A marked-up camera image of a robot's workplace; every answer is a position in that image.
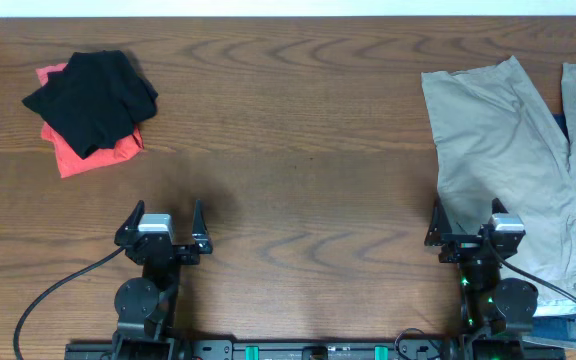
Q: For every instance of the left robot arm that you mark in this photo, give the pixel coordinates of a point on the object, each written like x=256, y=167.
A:
x=146, y=304

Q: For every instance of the dark blue denim jeans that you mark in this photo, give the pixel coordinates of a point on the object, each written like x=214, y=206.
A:
x=557, y=328

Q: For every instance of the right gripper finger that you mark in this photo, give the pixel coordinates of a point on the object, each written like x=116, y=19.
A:
x=439, y=225
x=498, y=207

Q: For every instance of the red folded garment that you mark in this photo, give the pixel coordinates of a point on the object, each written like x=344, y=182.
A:
x=88, y=161

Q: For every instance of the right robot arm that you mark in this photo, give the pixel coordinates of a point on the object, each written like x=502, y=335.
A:
x=495, y=312

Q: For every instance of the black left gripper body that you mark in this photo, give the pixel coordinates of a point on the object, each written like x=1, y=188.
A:
x=166, y=248

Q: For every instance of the black folded garment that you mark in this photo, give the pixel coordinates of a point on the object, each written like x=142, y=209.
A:
x=109, y=75

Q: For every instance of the khaki green shorts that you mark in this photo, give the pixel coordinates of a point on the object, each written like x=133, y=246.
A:
x=496, y=138

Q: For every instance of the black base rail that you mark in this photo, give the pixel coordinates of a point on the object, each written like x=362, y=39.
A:
x=405, y=348

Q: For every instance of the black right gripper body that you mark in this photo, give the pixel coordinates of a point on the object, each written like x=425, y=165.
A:
x=468, y=240

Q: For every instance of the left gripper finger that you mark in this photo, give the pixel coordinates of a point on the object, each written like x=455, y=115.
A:
x=200, y=232
x=127, y=233

